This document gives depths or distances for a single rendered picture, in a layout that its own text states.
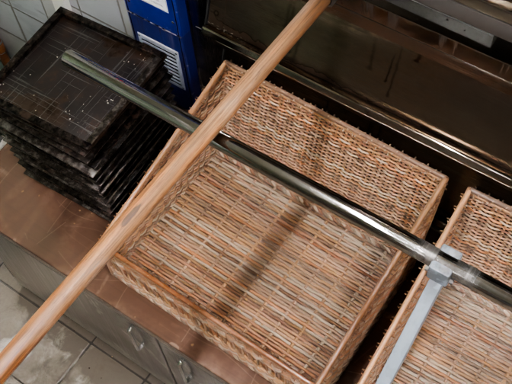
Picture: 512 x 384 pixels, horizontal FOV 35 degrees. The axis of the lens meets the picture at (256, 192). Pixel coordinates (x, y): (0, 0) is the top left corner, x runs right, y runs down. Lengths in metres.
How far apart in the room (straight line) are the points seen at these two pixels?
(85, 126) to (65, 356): 0.95
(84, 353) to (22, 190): 0.61
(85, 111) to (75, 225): 0.34
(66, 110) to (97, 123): 0.07
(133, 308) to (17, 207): 0.40
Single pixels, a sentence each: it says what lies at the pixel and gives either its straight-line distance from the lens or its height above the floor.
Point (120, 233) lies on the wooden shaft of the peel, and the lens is 1.17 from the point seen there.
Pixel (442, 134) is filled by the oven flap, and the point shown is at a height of 0.95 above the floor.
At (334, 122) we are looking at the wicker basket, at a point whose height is 0.84.
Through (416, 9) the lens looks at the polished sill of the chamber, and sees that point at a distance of 1.44.
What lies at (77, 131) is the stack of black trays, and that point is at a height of 0.90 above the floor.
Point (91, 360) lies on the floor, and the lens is 2.42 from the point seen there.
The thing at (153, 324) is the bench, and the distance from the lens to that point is 1.79.
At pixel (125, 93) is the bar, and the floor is 1.17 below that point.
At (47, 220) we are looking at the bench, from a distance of 1.96.
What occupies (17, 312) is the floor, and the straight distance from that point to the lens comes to 2.54.
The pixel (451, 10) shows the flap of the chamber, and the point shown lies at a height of 1.40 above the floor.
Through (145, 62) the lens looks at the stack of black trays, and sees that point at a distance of 1.75.
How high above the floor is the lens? 2.22
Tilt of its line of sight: 59 degrees down
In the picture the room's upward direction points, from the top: 6 degrees counter-clockwise
